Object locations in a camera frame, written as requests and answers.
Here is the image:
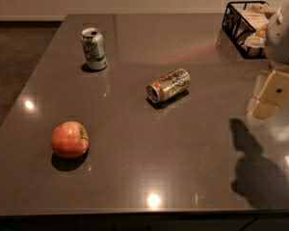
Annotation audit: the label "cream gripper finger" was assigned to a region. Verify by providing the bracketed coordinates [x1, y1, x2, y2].
[247, 70, 289, 120]

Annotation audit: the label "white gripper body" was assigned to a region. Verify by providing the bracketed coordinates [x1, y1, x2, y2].
[269, 62, 289, 78]

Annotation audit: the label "red apple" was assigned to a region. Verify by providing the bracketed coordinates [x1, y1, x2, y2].
[50, 121, 89, 159]

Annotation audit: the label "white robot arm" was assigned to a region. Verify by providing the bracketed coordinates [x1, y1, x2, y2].
[245, 0, 289, 121]

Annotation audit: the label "orange soda can lying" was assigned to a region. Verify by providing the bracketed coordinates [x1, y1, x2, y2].
[146, 68, 191, 103]

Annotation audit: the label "green white soda can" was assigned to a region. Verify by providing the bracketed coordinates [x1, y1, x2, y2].
[81, 28, 107, 70]

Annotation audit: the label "napkins in basket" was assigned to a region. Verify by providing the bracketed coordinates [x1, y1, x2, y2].
[230, 3, 276, 58]

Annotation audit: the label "black wire basket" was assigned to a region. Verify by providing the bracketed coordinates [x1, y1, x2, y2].
[222, 0, 273, 60]

